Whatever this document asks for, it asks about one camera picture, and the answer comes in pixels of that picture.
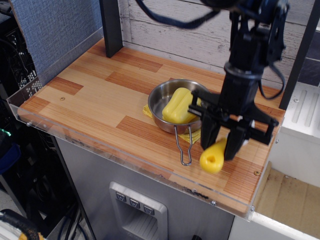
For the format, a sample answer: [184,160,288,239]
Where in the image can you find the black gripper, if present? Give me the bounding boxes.
[188,62,279,161]

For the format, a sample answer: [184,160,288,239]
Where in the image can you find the yellow handled toy knife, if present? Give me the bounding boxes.
[199,137,227,174]

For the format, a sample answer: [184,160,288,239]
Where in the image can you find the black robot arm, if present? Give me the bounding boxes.
[189,0,289,160]

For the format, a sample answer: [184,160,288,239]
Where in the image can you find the yellow cloth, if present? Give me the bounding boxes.
[142,104,201,143]

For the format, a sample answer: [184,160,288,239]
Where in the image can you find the yellow toy bell pepper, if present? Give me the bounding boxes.
[162,87,197,124]

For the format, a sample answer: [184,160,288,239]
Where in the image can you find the clear acrylic table guard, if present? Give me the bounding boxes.
[8,30,271,225]

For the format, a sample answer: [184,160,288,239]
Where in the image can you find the white toy sink unit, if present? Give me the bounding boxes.
[229,82,320,240]

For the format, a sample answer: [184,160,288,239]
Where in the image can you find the silver toy fridge dispenser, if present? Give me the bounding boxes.
[109,181,169,240]

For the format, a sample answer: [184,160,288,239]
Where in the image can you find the blue fabric panel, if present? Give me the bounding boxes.
[10,0,103,75]

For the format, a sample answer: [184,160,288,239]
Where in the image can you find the black equipment rack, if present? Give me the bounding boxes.
[0,0,83,240]

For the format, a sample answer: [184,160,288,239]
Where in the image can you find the steel pan with wire handle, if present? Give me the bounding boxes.
[148,79,209,166]

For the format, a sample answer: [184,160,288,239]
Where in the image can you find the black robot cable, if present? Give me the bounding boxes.
[134,0,287,100]

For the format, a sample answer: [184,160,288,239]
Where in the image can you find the black vertical post right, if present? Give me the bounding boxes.
[279,0,320,110]

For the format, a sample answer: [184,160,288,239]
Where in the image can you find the black vertical post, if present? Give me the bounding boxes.
[99,0,123,58]
[279,0,320,110]

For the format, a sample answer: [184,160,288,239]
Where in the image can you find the black vertical post left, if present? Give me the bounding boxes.
[99,0,123,58]

